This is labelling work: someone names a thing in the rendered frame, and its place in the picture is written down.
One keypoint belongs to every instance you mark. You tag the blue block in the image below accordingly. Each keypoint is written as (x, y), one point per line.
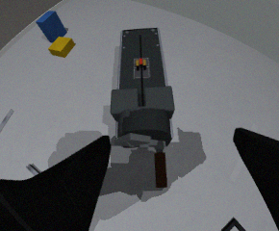
(51, 26)

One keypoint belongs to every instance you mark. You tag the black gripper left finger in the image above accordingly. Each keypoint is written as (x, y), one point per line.
(61, 198)

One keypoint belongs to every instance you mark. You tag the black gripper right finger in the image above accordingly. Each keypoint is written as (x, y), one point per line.
(260, 155)

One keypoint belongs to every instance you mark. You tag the yellow cube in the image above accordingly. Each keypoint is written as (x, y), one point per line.
(61, 47)

